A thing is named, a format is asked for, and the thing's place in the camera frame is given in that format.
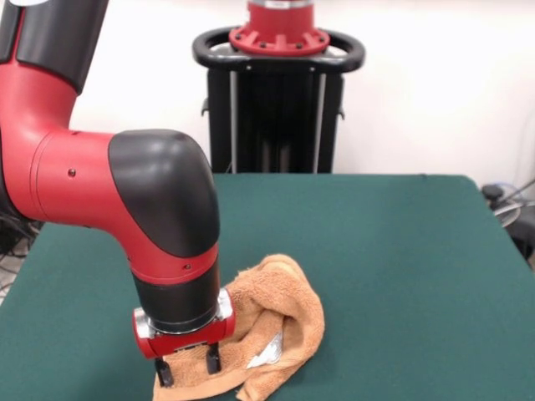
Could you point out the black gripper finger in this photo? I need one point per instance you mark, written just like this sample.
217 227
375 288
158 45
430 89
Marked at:
165 374
213 359

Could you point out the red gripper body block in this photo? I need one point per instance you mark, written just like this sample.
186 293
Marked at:
184 344

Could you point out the orange terry towel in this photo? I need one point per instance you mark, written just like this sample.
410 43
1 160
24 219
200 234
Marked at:
292 309

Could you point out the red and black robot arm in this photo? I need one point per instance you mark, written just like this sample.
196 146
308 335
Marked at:
75 179

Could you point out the red robot base flange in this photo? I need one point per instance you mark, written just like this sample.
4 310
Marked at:
280 21

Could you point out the dark green table cloth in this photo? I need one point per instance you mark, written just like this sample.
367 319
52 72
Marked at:
418 271

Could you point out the black round device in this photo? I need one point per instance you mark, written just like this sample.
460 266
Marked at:
492 192

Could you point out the silver round stand base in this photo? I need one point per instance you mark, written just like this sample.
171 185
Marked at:
507 214

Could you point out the black chair base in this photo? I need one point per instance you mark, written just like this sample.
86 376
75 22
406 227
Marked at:
524 238

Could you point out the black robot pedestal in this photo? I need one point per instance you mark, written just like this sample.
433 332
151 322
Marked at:
284 117

